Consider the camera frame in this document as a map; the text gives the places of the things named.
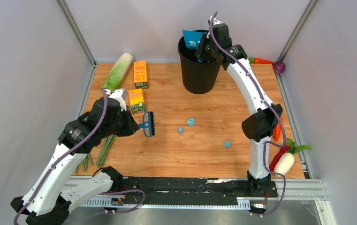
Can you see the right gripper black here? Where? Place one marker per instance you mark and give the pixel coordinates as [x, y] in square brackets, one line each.
[201, 53]

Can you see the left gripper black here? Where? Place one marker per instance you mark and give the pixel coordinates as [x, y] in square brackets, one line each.
[132, 126]

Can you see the blue dustpan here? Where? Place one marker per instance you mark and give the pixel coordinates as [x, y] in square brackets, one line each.
[192, 39]

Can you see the blue hand brush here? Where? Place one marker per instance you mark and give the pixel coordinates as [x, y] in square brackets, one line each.
[148, 124]

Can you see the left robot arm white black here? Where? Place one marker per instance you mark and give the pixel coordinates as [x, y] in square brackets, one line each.
[47, 203]

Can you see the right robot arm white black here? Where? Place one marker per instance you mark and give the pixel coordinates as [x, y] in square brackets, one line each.
[264, 114]

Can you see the green long beans bundle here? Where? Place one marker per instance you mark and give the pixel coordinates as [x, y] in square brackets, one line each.
[102, 156]

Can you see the black plastic trash bin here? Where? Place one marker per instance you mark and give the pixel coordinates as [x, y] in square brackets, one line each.
[197, 77]

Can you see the yellow green sponge box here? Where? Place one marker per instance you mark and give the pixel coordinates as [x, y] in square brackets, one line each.
[136, 100]

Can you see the napa cabbage toy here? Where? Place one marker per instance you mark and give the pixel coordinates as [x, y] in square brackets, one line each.
[118, 72]

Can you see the carrot toy back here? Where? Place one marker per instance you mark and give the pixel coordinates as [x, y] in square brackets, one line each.
[260, 61]

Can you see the carrot toy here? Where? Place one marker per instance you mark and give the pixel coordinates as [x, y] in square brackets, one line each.
[277, 132]
[260, 61]

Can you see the orange carton box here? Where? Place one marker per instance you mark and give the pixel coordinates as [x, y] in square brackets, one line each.
[140, 74]

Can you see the blue paper scrap upper centre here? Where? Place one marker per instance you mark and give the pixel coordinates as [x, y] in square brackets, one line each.
[191, 122]

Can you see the purple onion toy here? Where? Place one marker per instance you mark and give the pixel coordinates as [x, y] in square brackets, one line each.
[279, 67]

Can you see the blue paper scrap right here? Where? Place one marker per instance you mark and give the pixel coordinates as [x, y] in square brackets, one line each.
[227, 144]

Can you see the carrot toy right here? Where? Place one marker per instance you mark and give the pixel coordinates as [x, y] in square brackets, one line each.
[277, 132]

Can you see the red chili pepper toy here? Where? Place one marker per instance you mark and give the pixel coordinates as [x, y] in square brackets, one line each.
[277, 157]

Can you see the white radish toy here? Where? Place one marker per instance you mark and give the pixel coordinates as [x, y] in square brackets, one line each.
[287, 160]

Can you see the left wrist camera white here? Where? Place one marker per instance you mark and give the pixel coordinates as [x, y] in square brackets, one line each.
[119, 95]

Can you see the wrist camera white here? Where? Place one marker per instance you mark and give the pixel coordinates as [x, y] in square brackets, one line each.
[119, 95]
[213, 22]

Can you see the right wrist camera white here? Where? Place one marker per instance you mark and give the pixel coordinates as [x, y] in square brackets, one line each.
[213, 22]

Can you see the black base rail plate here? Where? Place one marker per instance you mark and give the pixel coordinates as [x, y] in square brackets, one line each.
[193, 191]

